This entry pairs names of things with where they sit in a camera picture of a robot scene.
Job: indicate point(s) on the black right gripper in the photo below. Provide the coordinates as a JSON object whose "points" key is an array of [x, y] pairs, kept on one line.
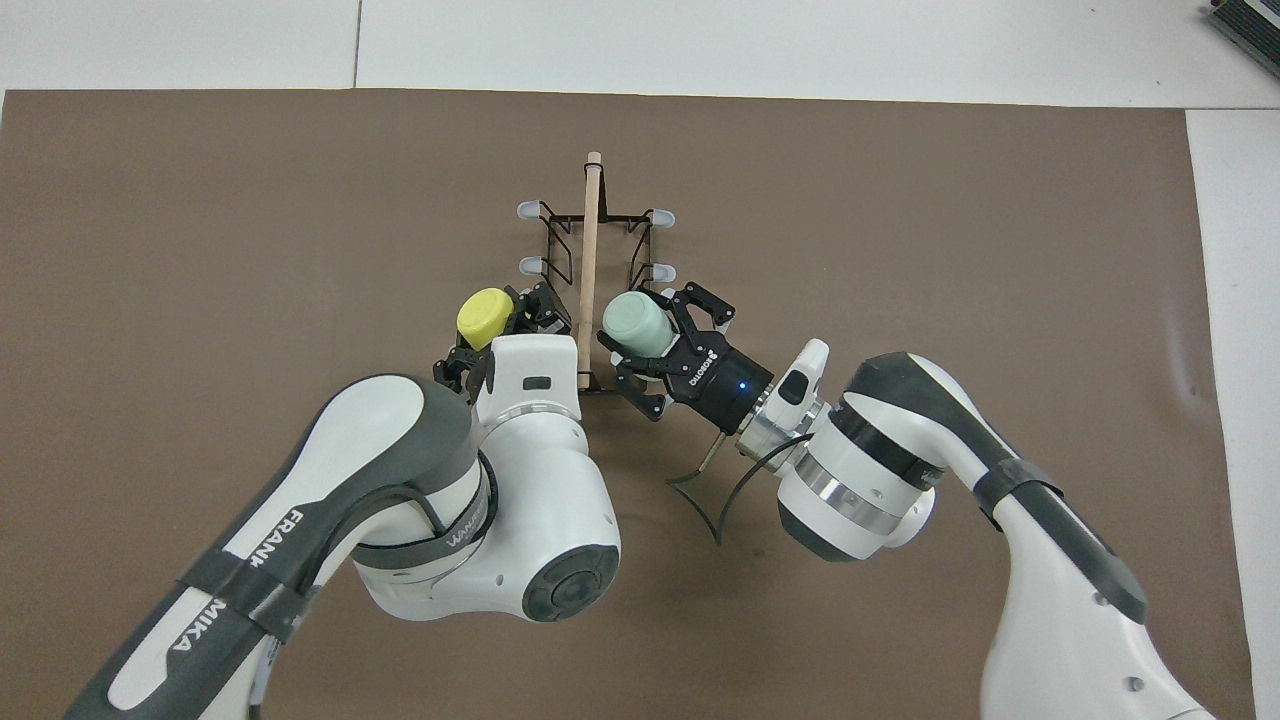
{"points": [[715, 385]]}

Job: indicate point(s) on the pale green plastic cup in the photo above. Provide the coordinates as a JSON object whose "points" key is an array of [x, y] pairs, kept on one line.
{"points": [[640, 325]]}

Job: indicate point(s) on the yellow plastic cup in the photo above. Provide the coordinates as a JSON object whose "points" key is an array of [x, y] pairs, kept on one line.
{"points": [[485, 318]]}

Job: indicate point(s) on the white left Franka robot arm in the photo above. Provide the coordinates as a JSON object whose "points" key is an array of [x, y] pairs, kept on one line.
{"points": [[400, 450]]}

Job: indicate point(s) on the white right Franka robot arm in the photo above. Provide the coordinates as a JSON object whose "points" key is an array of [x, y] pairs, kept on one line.
{"points": [[870, 470]]}

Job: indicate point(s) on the brown table mat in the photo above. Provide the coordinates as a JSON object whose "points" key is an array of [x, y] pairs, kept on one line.
{"points": [[200, 250]]}

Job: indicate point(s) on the dark ribbed device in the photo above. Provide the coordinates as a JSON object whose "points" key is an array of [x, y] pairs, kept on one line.
{"points": [[1250, 22]]}

